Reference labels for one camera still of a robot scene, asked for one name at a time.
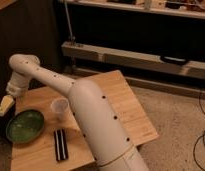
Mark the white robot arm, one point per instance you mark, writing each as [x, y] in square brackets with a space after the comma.
[111, 146]

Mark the upper wooden shelf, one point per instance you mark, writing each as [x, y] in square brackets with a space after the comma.
[181, 8]

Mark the green ceramic bowl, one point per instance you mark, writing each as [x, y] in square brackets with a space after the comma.
[25, 126]

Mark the wooden shelf beam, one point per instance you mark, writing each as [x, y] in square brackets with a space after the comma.
[132, 59]

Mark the metal stand pole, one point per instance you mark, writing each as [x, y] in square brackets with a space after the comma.
[71, 36]

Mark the black handle on beam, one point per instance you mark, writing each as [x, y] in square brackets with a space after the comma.
[174, 60]

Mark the translucent ceramic cup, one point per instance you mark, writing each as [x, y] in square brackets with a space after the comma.
[60, 108]

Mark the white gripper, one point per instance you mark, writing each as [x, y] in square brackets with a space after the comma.
[16, 87]

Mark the black striped rectangular block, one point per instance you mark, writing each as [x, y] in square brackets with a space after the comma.
[61, 150]

